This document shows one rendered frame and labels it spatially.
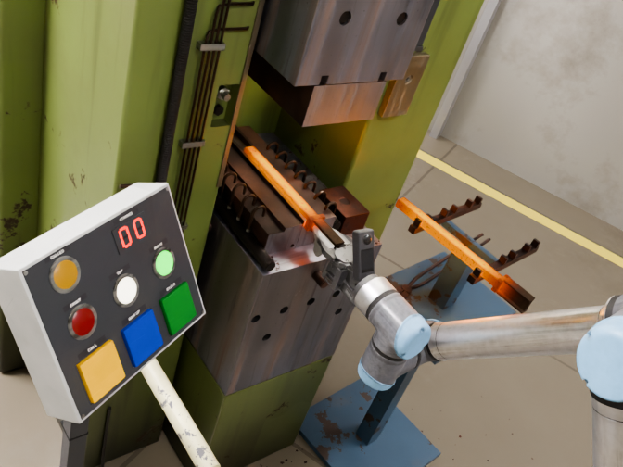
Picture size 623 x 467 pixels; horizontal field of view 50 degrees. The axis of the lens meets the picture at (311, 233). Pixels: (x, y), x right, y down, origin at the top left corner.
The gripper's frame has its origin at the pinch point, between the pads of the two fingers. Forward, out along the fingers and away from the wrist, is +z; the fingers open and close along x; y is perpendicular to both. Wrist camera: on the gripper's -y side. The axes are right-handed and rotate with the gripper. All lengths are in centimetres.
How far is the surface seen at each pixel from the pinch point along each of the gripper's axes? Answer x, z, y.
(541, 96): 270, 108, 48
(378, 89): 5.9, 3.3, -34.5
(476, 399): 103, -19, 100
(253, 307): -15.8, -3.0, 18.9
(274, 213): -7.4, 8.6, 1.1
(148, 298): -50, -13, -5
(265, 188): -4.1, 17.9, 1.2
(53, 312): -69, -16, -13
